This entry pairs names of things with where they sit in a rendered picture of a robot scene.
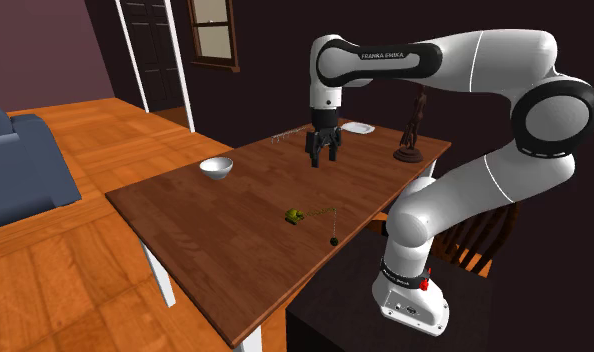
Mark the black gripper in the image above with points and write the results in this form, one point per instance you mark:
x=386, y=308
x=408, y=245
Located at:
x=325, y=122

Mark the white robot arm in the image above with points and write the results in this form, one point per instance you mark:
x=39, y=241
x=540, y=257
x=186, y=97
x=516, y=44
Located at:
x=497, y=63

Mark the white plate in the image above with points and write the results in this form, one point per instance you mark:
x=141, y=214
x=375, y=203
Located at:
x=358, y=128

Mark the dark brown figure statue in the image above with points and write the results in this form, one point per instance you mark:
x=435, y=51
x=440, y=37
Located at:
x=412, y=131

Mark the white bowl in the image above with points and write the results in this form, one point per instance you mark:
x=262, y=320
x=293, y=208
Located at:
x=216, y=167

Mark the wooden table with white legs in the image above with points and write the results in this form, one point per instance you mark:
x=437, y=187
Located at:
x=219, y=234

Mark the dark robot stand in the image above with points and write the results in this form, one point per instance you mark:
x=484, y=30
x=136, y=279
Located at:
x=336, y=302

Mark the brown wooden chair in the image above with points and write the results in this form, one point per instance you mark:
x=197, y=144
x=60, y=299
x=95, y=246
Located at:
x=477, y=244

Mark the blue sofa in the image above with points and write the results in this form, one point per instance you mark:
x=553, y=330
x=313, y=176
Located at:
x=19, y=166

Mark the window with brown frame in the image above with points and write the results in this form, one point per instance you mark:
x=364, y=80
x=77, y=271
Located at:
x=214, y=34

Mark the dark door with white frame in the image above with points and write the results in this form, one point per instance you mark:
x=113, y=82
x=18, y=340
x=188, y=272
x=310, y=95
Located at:
x=150, y=48

